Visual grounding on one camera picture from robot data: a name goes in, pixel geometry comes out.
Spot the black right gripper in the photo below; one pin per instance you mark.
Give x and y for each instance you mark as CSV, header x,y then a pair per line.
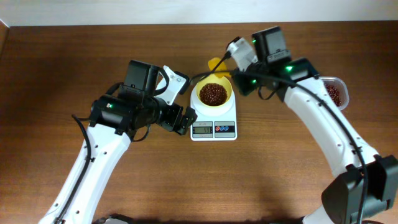
x,y
241,83

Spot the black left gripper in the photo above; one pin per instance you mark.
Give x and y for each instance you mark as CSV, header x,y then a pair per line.
x,y
185,121

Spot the yellow plastic scoop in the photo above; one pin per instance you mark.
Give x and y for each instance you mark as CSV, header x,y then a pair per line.
x,y
219,67

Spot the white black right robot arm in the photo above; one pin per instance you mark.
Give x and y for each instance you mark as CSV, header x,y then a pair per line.
x,y
365,183

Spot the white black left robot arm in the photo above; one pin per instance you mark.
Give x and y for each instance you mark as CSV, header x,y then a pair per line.
x,y
145,97

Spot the white digital kitchen scale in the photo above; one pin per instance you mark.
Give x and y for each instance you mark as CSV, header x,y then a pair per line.
x,y
214,123

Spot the red beans in bowl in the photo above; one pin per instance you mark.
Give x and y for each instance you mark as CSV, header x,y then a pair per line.
x,y
213,94

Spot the yellow plastic bowl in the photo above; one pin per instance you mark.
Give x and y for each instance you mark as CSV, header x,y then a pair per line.
x,y
213,79

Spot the red azuki beans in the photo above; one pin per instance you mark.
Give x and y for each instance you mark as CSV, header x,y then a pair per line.
x,y
334,94

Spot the clear plastic food container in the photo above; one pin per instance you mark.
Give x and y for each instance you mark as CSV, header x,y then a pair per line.
x,y
341,86

